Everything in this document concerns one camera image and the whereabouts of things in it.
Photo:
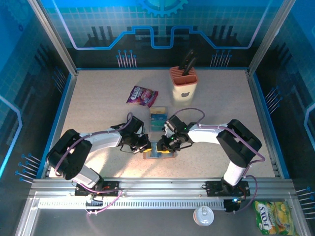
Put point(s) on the green AION card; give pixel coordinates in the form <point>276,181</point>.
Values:
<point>156,123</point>

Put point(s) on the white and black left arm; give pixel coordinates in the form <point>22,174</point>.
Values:
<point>103,140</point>

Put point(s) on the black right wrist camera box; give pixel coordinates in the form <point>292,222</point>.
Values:
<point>175,124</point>

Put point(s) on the teal plastic card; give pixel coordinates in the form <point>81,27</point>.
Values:
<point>156,128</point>

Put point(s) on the black electronics box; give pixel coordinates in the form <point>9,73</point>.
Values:
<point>231,206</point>

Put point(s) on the clear acrylic box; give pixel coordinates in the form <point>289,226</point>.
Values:
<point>167,110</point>

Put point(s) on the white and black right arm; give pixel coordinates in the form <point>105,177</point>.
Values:
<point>206,132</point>

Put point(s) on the cream knife block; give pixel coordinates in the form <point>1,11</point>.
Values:
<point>183,91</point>

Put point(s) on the gold plastic card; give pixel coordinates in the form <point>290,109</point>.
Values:
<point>157,110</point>

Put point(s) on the aluminium front rail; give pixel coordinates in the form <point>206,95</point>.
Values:
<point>160,186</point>

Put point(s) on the white can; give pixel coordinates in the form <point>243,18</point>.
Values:
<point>203,215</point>

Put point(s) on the aluminium side rail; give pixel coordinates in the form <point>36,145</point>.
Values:
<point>262,118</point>
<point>64,110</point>

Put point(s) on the purple Fox's candy bag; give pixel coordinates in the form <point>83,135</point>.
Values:
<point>141,96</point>

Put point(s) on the aluminium frame post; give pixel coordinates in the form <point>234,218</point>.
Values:
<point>269,37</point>
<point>57,41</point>

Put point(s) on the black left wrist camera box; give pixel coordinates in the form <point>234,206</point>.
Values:
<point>135,125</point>

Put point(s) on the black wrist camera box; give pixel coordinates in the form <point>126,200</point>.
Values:
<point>175,124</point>
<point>135,125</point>

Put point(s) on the green Fox's candy bag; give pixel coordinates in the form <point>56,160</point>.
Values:
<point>273,217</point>

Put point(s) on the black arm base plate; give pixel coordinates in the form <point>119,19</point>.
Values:
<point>112,185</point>
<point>214,189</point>

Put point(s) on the tan leather card holder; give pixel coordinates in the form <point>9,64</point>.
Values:
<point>172,155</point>

